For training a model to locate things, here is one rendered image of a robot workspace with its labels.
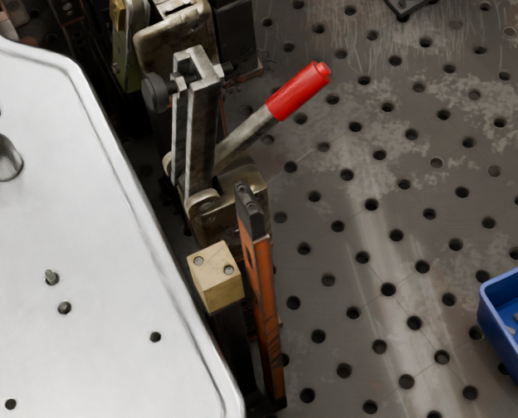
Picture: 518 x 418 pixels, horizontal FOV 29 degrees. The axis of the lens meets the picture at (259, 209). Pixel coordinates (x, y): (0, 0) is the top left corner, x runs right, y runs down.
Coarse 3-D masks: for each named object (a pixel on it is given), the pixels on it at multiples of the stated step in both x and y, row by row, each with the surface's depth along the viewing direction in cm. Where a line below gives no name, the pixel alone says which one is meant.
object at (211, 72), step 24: (192, 48) 72; (192, 72) 72; (216, 72) 71; (144, 96) 72; (168, 96) 71; (192, 96) 71; (216, 96) 72; (192, 120) 73; (216, 120) 75; (192, 144) 76; (192, 168) 79; (192, 192) 82
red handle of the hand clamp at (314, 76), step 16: (320, 64) 79; (304, 80) 79; (320, 80) 78; (272, 96) 80; (288, 96) 79; (304, 96) 79; (256, 112) 81; (272, 112) 80; (288, 112) 80; (240, 128) 82; (256, 128) 81; (224, 144) 82; (240, 144) 82; (224, 160) 82
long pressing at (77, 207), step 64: (0, 64) 98; (64, 64) 97; (0, 128) 95; (64, 128) 95; (0, 192) 92; (64, 192) 92; (128, 192) 91; (0, 256) 89; (64, 256) 89; (128, 256) 89; (0, 320) 87; (64, 320) 86; (128, 320) 86; (192, 320) 85; (0, 384) 84; (64, 384) 84; (128, 384) 83; (192, 384) 83
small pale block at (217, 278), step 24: (192, 264) 81; (216, 264) 81; (216, 288) 80; (240, 288) 83; (216, 312) 85; (240, 312) 88; (216, 336) 95; (240, 336) 93; (240, 360) 100; (240, 384) 106
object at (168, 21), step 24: (168, 0) 92; (192, 0) 92; (168, 24) 91; (192, 24) 92; (144, 48) 92; (168, 48) 94; (216, 48) 97; (144, 72) 96; (168, 72) 97; (168, 120) 104; (168, 144) 108; (168, 192) 125
